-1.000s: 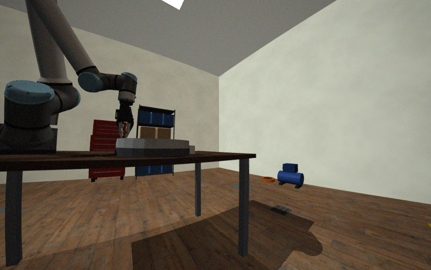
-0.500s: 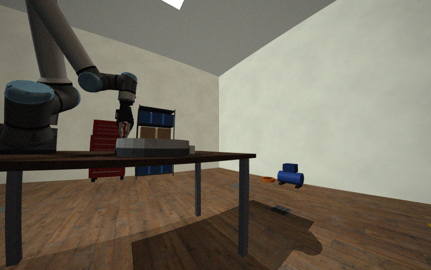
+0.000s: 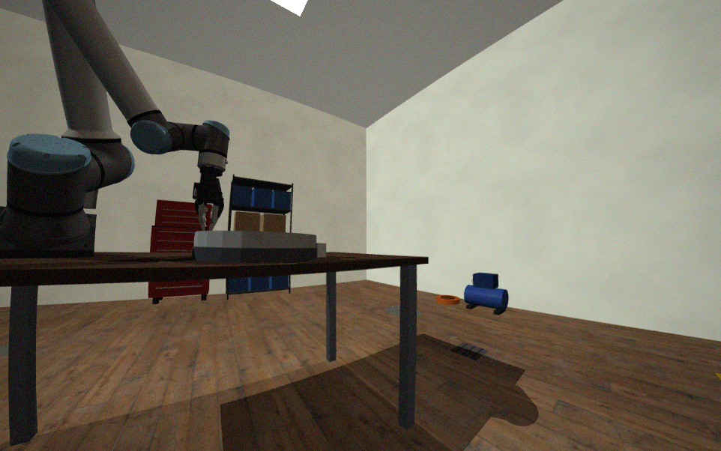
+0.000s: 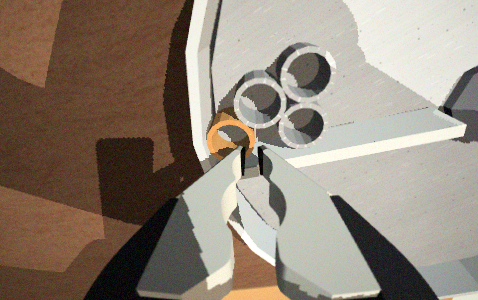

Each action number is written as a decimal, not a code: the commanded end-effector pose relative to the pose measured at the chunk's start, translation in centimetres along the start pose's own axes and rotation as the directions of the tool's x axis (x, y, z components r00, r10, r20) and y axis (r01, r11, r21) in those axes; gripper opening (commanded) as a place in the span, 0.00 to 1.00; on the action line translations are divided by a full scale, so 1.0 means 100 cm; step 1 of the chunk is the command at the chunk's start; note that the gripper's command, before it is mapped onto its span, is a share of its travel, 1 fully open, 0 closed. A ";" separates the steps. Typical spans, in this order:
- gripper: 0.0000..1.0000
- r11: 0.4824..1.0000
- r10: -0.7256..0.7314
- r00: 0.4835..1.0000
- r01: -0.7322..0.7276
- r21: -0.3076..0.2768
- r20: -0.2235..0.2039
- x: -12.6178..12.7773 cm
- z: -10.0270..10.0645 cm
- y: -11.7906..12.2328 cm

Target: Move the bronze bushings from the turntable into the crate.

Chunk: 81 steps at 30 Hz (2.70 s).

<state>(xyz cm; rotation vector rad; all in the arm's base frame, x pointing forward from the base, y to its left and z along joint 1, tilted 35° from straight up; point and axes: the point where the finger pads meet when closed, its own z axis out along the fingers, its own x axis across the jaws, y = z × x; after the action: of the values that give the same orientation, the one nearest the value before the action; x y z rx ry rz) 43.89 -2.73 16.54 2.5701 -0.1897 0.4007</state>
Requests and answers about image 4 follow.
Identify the bronze bushing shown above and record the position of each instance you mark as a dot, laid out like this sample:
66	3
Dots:
218	146

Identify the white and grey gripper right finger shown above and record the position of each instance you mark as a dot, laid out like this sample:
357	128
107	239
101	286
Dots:
325	250

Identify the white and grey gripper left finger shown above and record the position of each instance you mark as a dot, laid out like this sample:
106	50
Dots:
185	250

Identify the grey metal ring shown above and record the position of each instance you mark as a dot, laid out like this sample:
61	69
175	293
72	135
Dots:
259	118
306	136
321	84

